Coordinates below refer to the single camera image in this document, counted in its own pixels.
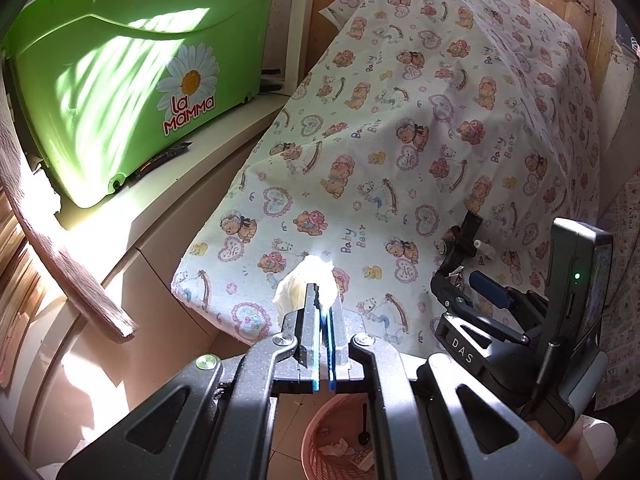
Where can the bear print cloth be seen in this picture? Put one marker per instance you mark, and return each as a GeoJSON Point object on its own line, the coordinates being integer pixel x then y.
{"type": "Point", "coordinates": [400, 110]}

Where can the white shelf unit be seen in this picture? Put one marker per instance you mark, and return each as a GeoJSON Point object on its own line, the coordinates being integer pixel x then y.
{"type": "Point", "coordinates": [297, 35]}

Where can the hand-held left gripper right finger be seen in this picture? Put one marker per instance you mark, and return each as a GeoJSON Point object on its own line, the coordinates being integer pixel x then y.
{"type": "Point", "coordinates": [336, 350]}

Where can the white tissue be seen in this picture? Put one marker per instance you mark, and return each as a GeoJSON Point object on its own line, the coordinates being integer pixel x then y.
{"type": "Point", "coordinates": [305, 280]}
{"type": "Point", "coordinates": [337, 447]}

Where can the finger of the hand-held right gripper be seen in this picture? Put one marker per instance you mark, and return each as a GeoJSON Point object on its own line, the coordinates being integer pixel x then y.
{"type": "Point", "coordinates": [450, 295]}
{"type": "Point", "coordinates": [487, 287]}

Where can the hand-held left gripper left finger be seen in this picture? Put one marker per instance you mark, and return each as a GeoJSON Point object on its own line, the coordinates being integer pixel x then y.
{"type": "Point", "coordinates": [310, 320]}

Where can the black flat bar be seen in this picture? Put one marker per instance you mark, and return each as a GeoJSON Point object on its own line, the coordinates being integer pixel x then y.
{"type": "Point", "coordinates": [160, 160]}

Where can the small white cylinder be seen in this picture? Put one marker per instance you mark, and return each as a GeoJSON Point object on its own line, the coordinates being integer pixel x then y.
{"type": "Point", "coordinates": [482, 246]}

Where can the green plastic mop bucket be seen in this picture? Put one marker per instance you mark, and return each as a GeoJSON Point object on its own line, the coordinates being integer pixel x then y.
{"type": "Point", "coordinates": [125, 85]}

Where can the black plastic spoon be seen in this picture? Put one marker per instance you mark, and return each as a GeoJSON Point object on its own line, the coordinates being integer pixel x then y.
{"type": "Point", "coordinates": [363, 437]}

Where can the pink patterned cloth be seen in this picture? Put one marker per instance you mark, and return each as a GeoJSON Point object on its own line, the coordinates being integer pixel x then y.
{"type": "Point", "coordinates": [622, 240]}

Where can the cream low cabinet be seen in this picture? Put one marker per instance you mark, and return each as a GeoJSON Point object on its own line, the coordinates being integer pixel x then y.
{"type": "Point", "coordinates": [165, 220]}

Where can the small pastel printed box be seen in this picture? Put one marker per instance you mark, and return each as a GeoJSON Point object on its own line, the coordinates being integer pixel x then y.
{"type": "Point", "coordinates": [362, 458]}

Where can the pink plastic basket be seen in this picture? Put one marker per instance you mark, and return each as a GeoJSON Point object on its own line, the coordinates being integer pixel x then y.
{"type": "Point", "coordinates": [330, 410]}

